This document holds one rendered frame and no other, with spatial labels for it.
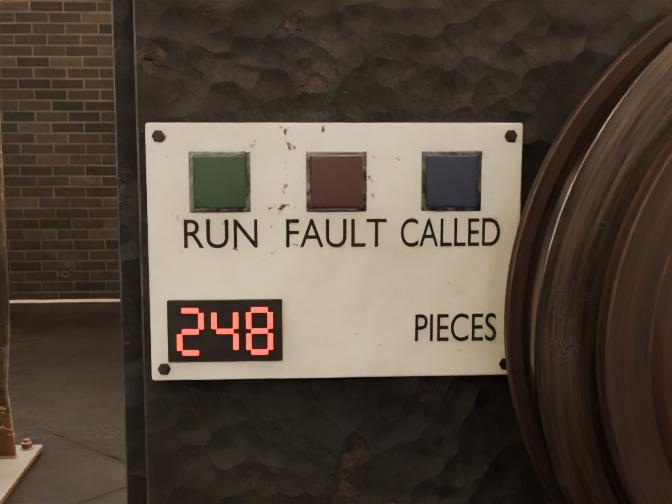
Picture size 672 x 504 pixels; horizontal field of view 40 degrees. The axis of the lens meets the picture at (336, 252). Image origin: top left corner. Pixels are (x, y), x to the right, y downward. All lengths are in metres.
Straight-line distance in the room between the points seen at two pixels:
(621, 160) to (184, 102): 0.30
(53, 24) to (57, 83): 0.40
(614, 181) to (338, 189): 0.19
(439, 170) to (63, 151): 6.19
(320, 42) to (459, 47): 0.10
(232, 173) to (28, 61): 6.23
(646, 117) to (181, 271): 0.32
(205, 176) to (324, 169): 0.08
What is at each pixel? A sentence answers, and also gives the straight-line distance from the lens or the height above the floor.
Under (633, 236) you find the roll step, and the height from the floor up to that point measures 1.18.
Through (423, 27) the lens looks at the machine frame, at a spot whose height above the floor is 1.31.
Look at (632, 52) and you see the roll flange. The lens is 0.61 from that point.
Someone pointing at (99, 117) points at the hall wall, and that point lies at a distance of 6.73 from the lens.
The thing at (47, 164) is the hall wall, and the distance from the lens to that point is 6.81.
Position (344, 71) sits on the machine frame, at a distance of 0.66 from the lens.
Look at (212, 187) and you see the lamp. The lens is 0.64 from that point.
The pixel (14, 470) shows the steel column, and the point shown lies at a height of 0.03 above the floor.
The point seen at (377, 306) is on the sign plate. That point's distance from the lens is 0.65.
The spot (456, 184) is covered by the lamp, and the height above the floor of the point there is 1.20.
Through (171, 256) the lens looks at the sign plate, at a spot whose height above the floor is 1.15.
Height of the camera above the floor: 1.24
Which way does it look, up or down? 8 degrees down
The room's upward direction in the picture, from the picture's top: straight up
